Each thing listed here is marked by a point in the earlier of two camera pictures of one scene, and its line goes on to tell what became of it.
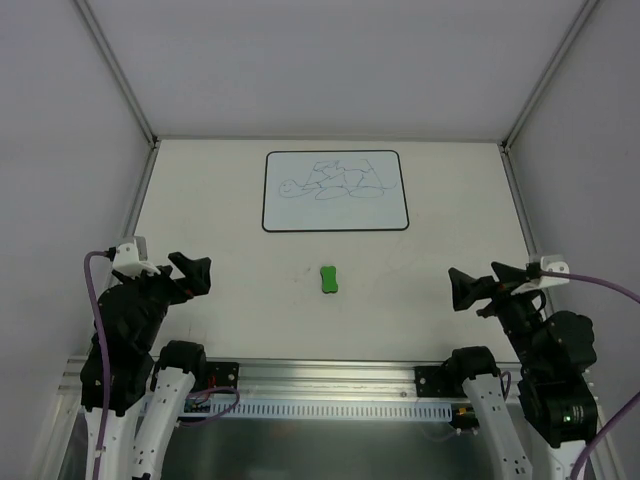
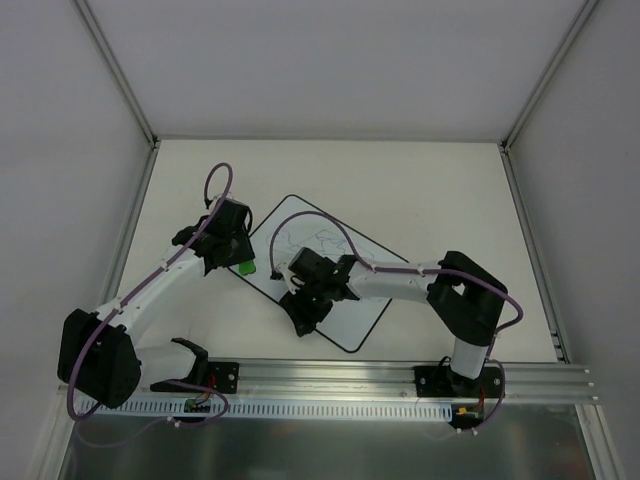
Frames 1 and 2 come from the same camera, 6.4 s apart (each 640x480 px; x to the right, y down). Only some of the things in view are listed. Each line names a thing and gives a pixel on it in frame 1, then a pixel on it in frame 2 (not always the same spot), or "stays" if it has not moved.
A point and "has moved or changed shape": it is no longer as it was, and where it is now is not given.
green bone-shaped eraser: x=329 y=281 has moved or changed shape
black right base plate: x=434 y=381 stays
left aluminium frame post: x=137 y=111 stays
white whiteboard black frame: x=333 y=191 → x=298 y=223
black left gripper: x=169 y=279 → x=232 y=248
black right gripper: x=498 y=291 → x=304 y=298
